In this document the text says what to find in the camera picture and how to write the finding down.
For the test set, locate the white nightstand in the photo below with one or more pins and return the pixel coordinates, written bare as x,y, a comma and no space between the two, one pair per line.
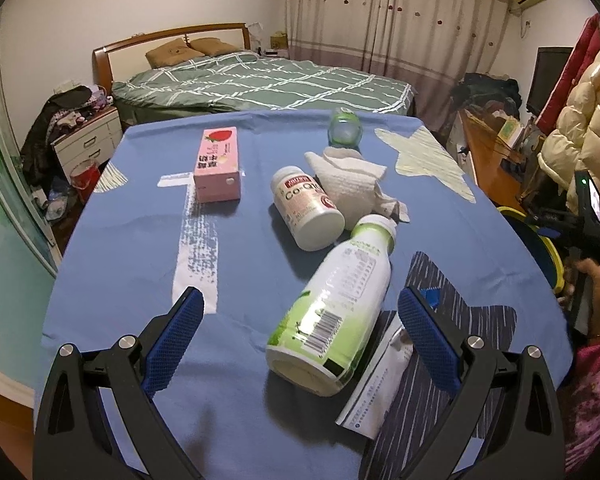
87,142

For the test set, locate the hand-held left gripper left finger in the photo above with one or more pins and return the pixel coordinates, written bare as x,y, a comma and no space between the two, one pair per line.
175,345

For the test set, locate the brown pillow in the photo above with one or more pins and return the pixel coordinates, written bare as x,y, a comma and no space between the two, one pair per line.
172,52
215,46

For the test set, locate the frosted glass sliding door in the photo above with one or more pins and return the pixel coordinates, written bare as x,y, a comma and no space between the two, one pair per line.
10,185

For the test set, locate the clear green plastic bottle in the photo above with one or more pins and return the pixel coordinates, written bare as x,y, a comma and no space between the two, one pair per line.
345,130

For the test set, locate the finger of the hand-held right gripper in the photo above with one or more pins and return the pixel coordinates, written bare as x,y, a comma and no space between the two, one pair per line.
550,222

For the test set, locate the black monitor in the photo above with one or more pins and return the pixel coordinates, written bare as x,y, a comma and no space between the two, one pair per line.
547,77

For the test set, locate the red bucket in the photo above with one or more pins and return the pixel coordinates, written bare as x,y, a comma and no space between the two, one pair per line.
85,180

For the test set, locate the wooden desk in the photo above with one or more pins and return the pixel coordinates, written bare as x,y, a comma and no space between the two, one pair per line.
485,160

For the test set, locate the person's right forearm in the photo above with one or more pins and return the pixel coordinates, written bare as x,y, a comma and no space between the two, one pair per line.
595,395

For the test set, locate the black bin with yellow rim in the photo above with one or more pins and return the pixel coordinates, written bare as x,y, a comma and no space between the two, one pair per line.
540,255

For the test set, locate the bed with green checked duvet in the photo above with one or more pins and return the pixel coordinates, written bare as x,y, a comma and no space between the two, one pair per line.
260,85

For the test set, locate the white bedside lamp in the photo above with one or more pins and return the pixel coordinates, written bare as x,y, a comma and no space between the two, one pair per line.
255,35

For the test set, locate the white sachet wrapper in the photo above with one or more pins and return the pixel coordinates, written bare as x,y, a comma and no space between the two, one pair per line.
375,395

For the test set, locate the pink carton box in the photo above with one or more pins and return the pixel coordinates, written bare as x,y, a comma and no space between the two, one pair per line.
215,165

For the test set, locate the pile of dark clothes on desk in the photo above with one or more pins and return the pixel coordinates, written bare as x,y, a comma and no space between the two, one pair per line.
485,92

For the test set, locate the blue star print tablecloth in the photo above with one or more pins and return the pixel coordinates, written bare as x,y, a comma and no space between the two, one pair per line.
155,285

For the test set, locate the cream puffer jacket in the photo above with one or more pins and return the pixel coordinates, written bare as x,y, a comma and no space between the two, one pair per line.
585,130

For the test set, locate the green and white drink bottle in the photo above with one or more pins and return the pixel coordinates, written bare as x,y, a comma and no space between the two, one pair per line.
330,310

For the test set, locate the plastic bags on floor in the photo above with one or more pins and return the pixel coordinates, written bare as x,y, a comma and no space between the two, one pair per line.
52,205

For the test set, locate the white paper towel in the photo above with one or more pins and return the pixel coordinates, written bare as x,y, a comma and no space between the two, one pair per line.
352,180

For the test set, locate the red coat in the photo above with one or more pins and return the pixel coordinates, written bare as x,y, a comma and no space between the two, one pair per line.
587,40

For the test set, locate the beige and mauve curtain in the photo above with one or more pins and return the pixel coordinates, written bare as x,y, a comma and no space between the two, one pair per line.
405,25

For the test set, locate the pile of clothes on nightstand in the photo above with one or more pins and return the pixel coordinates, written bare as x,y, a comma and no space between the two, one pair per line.
55,115

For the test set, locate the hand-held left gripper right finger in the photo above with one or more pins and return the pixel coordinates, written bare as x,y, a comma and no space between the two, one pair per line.
430,340

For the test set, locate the white supplement bottle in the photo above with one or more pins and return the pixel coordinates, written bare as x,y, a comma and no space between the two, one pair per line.
305,210

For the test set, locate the white wall switch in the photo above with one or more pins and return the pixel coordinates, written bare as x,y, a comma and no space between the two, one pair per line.
65,84

